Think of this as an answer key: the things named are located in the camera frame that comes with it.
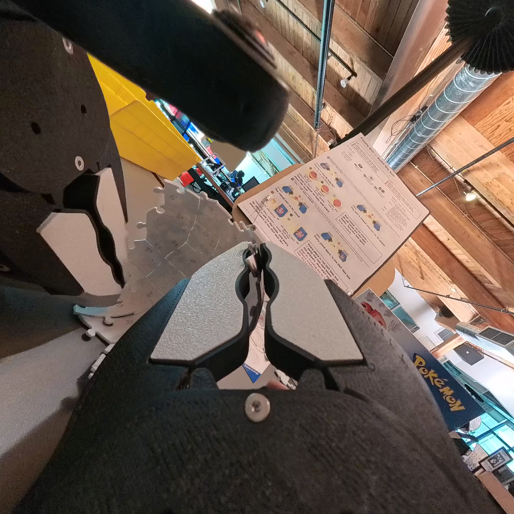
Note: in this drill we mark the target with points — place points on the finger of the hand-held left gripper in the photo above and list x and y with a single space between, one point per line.
76 257
114 200

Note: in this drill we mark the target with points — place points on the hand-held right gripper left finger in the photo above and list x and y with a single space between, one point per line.
204 313

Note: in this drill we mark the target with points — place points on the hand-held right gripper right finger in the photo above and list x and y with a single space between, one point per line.
313 313

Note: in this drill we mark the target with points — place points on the grey partial puzzle ball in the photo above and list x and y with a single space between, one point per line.
180 241

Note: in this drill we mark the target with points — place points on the blue puzzle box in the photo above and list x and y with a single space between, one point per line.
437 385

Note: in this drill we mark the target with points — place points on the yellow plastic bin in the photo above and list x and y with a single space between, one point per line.
160 152

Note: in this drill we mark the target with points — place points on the white instruction sheet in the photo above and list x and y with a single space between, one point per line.
349 213

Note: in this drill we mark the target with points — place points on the black computer monitor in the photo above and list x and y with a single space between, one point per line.
251 184

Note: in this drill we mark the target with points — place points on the thin black ceiling rod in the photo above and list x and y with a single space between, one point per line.
465 167
478 302

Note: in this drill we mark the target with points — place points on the hanging ceiling lamp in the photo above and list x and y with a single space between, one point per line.
470 196

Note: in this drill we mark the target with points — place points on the white spot bulb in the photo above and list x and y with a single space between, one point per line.
344 83

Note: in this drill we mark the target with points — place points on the printed tag sign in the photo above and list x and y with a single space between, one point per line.
497 460

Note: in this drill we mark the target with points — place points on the black slanted pole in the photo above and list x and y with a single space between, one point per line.
409 94

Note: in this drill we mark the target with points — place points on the black track light bar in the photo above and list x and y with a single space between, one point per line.
341 60

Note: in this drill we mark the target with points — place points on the grey metal beam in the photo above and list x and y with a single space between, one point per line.
413 44

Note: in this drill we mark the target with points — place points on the black pleated shade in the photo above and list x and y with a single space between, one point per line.
490 32

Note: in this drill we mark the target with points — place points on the black wall speaker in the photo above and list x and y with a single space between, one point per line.
469 354

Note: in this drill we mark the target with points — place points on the rectangular vent duct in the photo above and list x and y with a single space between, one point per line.
494 333

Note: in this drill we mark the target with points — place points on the silver spiral air duct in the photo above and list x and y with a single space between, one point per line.
441 112

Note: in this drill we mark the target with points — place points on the teal hanging rail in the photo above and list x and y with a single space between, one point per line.
324 48

